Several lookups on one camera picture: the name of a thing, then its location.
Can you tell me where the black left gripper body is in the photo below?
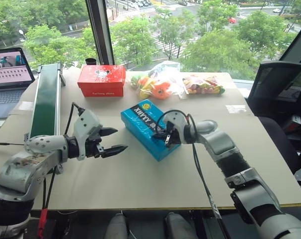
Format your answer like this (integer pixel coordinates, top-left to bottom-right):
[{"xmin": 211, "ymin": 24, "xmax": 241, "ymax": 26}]
[{"xmin": 85, "ymin": 129, "xmax": 104, "ymax": 158}]

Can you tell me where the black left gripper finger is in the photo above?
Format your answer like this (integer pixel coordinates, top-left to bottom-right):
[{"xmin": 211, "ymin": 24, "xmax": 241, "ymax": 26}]
[
  {"xmin": 101, "ymin": 127, "xmax": 119, "ymax": 137},
  {"xmin": 101, "ymin": 144, "xmax": 129, "ymax": 159}
]

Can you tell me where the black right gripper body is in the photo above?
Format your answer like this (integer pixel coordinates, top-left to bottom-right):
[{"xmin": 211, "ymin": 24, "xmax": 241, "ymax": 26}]
[{"xmin": 166, "ymin": 121, "xmax": 181, "ymax": 145}]

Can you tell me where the blue rectangular box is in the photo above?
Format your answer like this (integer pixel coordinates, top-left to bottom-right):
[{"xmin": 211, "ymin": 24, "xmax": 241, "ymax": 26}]
[{"xmin": 120, "ymin": 99, "xmax": 182, "ymax": 162}]

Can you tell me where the red shoe box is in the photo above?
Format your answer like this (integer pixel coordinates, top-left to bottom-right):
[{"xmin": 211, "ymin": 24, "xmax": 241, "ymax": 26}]
[{"xmin": 77, "ymin": 64, "xmax": 127, "ymax": 98}]

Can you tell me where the green conveyor belt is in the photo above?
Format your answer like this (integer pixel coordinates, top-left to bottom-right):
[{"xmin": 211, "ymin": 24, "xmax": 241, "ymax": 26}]
[{"xmin": 24, "ymin": 62, "xmax": 66, "ymax": 143}]

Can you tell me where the clear bag of plush toys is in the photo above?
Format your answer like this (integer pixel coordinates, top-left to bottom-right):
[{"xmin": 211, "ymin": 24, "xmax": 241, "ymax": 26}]
[{"xmin": 126, "ymin": 60, "xmax": 185, "ymax": 101}]

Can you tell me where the clear bag of colourful candies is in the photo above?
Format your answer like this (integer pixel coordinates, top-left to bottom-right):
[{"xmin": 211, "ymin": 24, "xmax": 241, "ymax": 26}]
[{"xmin": 178, "ymin": 74, "xmax": 226, "ymax": 99}]

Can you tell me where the clear tape patch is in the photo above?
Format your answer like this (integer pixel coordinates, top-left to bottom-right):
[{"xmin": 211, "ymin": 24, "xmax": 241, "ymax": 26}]
[{"xmin": 225, "ymin": 104, "xmax": 249, "ymax": 114}]

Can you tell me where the open laptop computer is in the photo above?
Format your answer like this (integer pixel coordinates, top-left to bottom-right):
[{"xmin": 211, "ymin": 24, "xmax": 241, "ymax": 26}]
[{"xmin": 0, "ymin": 47, "xmax": 36, "ymax": 129}]

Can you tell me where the black mesh office chair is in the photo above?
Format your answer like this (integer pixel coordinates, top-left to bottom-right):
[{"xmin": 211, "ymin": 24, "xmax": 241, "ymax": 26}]
[{"xmin": 244, "ymin": 60, "xmax": 301, "ymax": 175}]

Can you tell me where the dark slanted window beam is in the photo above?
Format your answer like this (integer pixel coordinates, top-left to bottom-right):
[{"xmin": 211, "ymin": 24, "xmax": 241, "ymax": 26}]
[{"xmin": 278, "ymin": 24, "xmax": 301, "ymax": 63}]

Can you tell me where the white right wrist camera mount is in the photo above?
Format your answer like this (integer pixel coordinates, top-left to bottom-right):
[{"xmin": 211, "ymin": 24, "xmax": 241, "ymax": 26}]
[{"xmin": 161, "ymin": 112, "xmax": 189, "ymax": 145}]

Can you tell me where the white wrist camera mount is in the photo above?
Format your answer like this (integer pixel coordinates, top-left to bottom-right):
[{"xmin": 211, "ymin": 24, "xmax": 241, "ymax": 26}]
[
  {"xmin": 161, "ymin": 112, "xmax": 189, "ymax": 145},
  {"xmin": 73, "ymin": 108, "xmax": 103, "ymax": 161}
]

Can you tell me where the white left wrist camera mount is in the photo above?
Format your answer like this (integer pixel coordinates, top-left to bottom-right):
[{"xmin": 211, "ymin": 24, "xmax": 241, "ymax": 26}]
[{"xmin": 73, "ymin": 108, "xmax": 103, "ymax": 161}]

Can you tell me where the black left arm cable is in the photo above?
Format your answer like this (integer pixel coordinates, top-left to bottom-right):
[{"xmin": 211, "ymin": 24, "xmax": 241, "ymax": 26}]
[{"xmin": 41, "ymin": 102, "xmax": 86, "ymax": 212}]

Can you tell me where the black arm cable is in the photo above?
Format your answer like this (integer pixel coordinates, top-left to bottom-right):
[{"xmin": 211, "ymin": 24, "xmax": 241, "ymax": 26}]
[
  {"xmin": 156, "ymin": 110, "xmax": 230, "ymax": 239},
  {"xmin": 41, "ymin": 102, "xmax": 86, "ymax": 212}
]

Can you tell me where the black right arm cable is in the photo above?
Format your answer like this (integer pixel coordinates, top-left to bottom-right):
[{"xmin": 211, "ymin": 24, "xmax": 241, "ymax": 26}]
[{"xmin": 156, "ymin": 110, "xmax": 230, "ymax": 239}]

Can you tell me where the red cable tag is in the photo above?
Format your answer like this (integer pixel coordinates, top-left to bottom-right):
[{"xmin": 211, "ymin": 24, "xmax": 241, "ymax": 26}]
[{"xmin": 38, "ymin": 208, "xmax": 48, "ymax": 238}]

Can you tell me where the dark window frame pillar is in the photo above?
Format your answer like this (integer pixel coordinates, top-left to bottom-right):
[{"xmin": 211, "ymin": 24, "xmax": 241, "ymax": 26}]
[{"xmin": 85, "ymin": 0, "xmax": 116, "ymax": 66}]

